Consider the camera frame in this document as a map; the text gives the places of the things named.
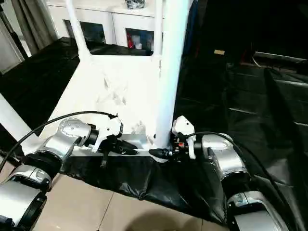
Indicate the long black rod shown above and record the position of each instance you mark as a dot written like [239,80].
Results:
[281,58]

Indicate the grey camera tripod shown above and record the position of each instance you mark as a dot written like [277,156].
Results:
[13,33]

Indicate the dark object on cabinet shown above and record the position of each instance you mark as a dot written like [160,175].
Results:
[134,4]

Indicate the small tan label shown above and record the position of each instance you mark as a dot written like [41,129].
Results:
[219,52]

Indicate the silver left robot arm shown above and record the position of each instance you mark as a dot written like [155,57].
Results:
[69,130]

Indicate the black work mat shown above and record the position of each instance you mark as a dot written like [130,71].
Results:
[240,108]

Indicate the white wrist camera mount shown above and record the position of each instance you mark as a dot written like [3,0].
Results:
[184,125]
[110,128]

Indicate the white cabinet with glass doors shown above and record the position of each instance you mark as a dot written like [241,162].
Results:
[115,19]

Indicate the white plastic table leg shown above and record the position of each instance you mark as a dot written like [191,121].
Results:
[77,31]
[170,72]
[14,118]
[157,36]

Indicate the grey curtain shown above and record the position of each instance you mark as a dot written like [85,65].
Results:
[36,24]

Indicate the white plastic stool seat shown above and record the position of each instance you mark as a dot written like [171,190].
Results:
[108,72]

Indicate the small white cup in cabinet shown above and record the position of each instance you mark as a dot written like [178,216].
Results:
[138,45]

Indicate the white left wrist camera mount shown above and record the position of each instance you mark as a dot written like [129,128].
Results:
[110,128]

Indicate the black tripod stand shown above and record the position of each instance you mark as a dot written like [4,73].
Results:
[6,158]

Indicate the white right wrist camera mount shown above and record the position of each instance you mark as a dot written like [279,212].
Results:
[184,125]

